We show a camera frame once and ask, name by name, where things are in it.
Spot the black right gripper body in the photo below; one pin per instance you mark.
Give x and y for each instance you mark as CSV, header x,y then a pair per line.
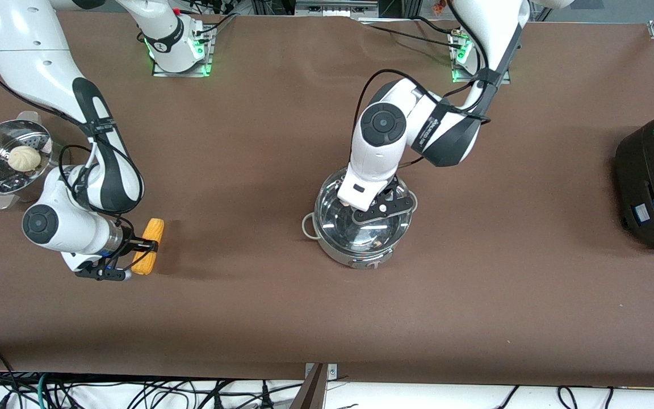
x,y
126,242

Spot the yellow corn cob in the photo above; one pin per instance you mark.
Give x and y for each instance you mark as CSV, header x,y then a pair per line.
x,y
150,230

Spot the glass pot lid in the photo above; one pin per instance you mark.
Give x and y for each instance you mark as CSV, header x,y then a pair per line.
x,y
332,221

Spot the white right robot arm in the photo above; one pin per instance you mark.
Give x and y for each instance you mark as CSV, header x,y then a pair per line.
x,y
26,51

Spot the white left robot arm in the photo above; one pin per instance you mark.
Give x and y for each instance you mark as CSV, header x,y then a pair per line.
x,y
384,147

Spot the stainless steel pot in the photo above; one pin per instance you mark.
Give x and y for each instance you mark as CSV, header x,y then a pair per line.
x,y
332,253

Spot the white steamed bun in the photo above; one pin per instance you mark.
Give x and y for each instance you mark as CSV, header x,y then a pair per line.
x,y
24,159

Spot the brown table mat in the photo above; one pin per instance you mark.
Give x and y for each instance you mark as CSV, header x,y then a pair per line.
x,y
247,142

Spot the black rice cooker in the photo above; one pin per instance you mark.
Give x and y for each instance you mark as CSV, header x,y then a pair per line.
x,y
653,182

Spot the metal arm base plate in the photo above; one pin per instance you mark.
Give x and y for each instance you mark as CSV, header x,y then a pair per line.
x,y
182,74
458,68

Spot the small metal edge bracket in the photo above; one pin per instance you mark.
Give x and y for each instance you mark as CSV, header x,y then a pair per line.
x,y
332,372

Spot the dark camera stand post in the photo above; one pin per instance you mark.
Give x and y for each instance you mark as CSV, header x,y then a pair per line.
x,y
311,395

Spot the aluminium frame profile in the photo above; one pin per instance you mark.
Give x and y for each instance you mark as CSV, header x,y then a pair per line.
x,y
332,8

